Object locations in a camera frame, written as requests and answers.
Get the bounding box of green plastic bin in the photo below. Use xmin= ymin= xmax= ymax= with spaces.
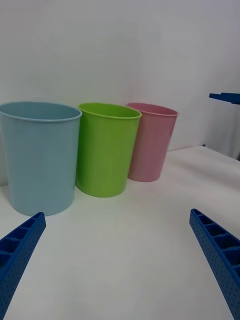
xmin=75 ymin=102 xmax=143 ymax=198

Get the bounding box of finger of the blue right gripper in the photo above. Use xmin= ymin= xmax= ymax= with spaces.
xmin=208 ymin=92 xmax=240 ymax=105

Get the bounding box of pink plastic bin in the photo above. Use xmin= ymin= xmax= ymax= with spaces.
xmin=126 ymin=102 xmax=179 ymax=183

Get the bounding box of pale blue plastic bin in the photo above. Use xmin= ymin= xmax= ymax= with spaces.
xmin=0 ymin=101 xmax=83 ymax=217

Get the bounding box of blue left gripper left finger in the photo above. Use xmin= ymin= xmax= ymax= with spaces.
xmin=0 ymin=211 xmax=47 ymax=320

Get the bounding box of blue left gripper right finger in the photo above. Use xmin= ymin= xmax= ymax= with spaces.
xmin=189 ymin=208 xmax=240 ymax=320

